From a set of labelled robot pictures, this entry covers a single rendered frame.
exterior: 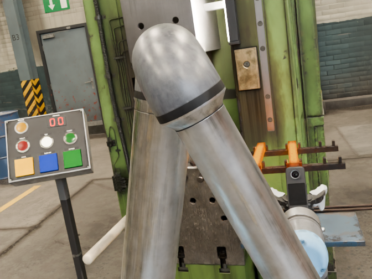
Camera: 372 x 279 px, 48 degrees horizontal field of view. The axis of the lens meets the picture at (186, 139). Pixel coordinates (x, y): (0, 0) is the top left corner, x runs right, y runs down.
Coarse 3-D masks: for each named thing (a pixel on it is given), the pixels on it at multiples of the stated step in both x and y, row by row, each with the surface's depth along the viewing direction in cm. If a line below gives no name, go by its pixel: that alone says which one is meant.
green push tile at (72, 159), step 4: (64, 152) 176; (68, 152) 176; (72, 152) 176; (76, 152) 176; (80, 152) 176; (64, 156) 175; (68, 156) 176; (72, 156) 176; (76, 156) 176; (80, 156) 176; (64, 160) 175; (68, 160) 175; (72, 160) 175; (76, 160) 175; (80, 160) 175; (64, 164) 174; (68, 164) 174; (72, 164) 174; (76, 164) 175; (80, 164) 175
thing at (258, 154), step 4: (260, 144) 159; (264, 144) 158; (256, 148) 154; (260, 148) 154; (264, 148) 156; (256, 152) 149; (260, 152) 148; (264, 152) 155; (256, 156) 144; (260, 156) 144; (256, 160) 140; (260, 160) 139; (260, 164) 138; (260, 168) 130
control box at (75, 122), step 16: (64, 112) 182; (80, 112) 183; (32, 128) 179; (48, 128) 180; (64, 128) 180; (80, 128) 180; (16, 144) 177; (32, 144) 177; (64, 144) 178; (80, 144) 178; (32, 176) 173; (48, 176) 174; (64, 176) 178
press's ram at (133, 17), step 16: (128, 0) 168; (144, 0) 166; (160, 0) 164; (176, 0) 162; (192, 0) 162; (208, 0) 187; (128, 16) 170; (144, 16) 168; (160, 16) 166; (176, 16) 164; (192, 16) 162; (208, 16) 184; (128, 32) 171; (192, 32) 164; (208, 32) 182; (128, 48) 173; (208, 48) 180
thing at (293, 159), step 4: (288, 144) 153; (292, 144) 152; (296, 144) 152; (288, 148) 148; (292, 148) 147; (296, 148) 146; (288, 152) 143; (292, 152) 142; (296, 152) 142; (292, 156) 138; (296, 156) 137; (292, 160) 134; (296, 160) 133; (288, 164) 128; (292, 164) 128; (296, 164) 127; (300, 164) 128
